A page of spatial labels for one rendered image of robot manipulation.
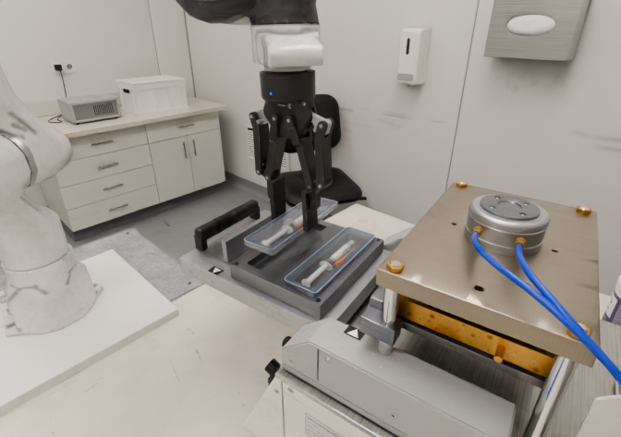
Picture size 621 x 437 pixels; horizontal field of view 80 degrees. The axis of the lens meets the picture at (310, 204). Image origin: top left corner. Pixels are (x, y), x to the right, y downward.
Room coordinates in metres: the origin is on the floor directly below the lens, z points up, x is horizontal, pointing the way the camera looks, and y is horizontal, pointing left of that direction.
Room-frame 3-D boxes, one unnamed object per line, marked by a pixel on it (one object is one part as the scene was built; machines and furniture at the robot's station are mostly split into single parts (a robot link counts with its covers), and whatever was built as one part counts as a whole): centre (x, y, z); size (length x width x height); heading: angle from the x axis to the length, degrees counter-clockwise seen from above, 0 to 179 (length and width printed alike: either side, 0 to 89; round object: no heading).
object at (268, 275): (0.51, 0.00, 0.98); 0.20 x 0.17 x 0.03; 146
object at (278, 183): (0.54, 0.05, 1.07); 0.03 x 0.01 x 0.07; 146
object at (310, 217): (0.51, 0.00, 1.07); 0.03 x 0.01 x 0.07; 146
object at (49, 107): (2.91, 1.54, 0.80); 1.29 x 0.04 x 0.10; 137
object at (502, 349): (0.35, -0.21, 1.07); 0.22 x 0.17 x 0.10; 146
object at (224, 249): (0.53, 0.04, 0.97); 0.30 x 0.22 x 0.08; 56
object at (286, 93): (0.53, 0.03, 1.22); 0.08 x 0.08 x 0.09
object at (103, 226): (2.74, 1.36, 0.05); 1.19 x 0.49 x 0.10; 137
